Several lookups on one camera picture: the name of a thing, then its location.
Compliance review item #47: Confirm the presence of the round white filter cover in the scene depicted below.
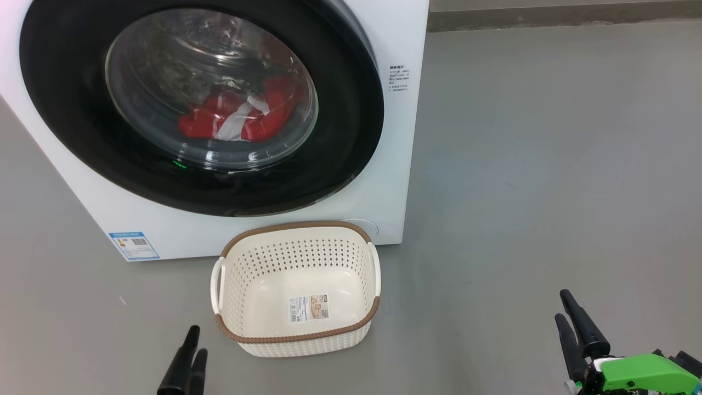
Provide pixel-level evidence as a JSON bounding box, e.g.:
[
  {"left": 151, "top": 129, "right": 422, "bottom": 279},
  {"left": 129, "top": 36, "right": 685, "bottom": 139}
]
[{"left": 340, "top": 219, "right": 379, "bottom": 242}]

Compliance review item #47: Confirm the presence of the blue energy label sticker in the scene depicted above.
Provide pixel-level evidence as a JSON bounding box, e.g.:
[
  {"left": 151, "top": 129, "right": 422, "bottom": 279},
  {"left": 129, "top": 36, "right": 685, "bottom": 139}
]
[{"left": 108, "top": 232, "right": 160, "bottom": 261}]

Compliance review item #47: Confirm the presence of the white front-load washing machine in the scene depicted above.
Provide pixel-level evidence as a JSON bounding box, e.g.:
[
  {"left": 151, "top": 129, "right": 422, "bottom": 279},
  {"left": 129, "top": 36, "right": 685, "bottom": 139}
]
[{"left": 0, "top": 0, "right": 431, "bottom": 262}]

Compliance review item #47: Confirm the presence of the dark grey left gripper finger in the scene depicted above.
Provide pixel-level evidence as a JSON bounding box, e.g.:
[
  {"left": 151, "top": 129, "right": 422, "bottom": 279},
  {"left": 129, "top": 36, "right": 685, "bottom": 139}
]
[
  {"left": 157, "top": 325, "right": 201, "bottom": 395},
  {"left": 184, "top": 349, "right": 209, "bottom": 395}
]

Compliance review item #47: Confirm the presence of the perforated steel washer drum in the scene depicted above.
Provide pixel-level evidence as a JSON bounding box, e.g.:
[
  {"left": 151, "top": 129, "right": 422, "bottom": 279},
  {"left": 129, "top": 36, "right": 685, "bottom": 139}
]
[{"left": 105, "top": 8, "right": 319, "bottom": 170}]

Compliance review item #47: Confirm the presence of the cream perforated laundry basket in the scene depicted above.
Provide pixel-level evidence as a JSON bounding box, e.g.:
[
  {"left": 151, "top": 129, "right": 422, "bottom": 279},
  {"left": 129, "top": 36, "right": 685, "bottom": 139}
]
[{"left": 210, "top": 221, "right": 382, "bottom": 358}]

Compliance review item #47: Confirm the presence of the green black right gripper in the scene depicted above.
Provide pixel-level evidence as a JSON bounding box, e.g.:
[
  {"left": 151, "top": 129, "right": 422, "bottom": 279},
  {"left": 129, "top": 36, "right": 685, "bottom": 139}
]
[{"left": 554, "top": 289, "right": 702, "bottom": 395}]

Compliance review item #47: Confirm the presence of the black round glass washer door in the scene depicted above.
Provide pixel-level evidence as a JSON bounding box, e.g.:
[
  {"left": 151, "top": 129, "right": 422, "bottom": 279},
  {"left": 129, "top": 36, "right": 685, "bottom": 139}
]
[{"left": 19, "top": 0, "right": 384, "bottom": 217}]

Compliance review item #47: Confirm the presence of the small printed text label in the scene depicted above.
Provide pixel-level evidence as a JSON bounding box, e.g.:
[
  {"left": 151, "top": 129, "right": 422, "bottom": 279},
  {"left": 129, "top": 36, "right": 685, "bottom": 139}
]
[{"left": 388, "top": 66, "right": 411, "bottom": 92}]

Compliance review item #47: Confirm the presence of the white barcode label sticker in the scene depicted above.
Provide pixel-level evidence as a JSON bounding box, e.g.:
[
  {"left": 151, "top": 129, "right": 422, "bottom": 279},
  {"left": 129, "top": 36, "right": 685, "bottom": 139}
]
[{"left": 289, "top": 295, "right": 330, "bottom": 323}]

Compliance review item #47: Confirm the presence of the red and white garment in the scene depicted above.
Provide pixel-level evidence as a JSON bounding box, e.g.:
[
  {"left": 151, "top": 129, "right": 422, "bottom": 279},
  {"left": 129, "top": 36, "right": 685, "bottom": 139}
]
[{"left": 177, "top": 74, "right": 303, "bottom": 143}]

